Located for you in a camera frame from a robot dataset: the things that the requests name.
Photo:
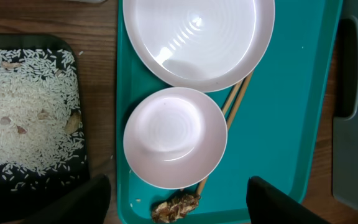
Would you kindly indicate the wooden chopstick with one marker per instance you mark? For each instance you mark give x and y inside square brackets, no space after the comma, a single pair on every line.
[232,111]
[231,96]

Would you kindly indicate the wooden chopstick right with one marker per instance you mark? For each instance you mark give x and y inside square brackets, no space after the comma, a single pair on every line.
[232,111]

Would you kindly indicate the black food waste tray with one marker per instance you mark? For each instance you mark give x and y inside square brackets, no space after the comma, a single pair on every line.
[23,196]

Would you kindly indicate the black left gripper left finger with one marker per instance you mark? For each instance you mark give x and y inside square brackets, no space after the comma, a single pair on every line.
[88,203]

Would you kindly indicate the wooden chopstick left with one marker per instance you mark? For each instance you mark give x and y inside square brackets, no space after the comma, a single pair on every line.
[231,96]

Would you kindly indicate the pink bowl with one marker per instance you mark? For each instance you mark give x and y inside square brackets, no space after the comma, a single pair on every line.
[175,138]

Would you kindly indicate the teal serving tray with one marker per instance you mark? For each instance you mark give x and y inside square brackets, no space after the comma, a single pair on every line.
[274,131]

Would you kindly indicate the pile of white rice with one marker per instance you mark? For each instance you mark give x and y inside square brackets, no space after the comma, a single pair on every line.
[42,140]

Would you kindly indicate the large white plate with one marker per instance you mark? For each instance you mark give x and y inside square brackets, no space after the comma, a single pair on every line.
[206,45]

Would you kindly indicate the grey dishwasher rack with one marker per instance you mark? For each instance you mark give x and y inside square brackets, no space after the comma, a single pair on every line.
[345,122]

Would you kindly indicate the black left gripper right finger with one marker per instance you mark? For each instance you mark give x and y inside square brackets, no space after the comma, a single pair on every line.
[267,204]

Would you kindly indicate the brown food scrap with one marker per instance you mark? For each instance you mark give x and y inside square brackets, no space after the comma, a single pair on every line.
[176,208]

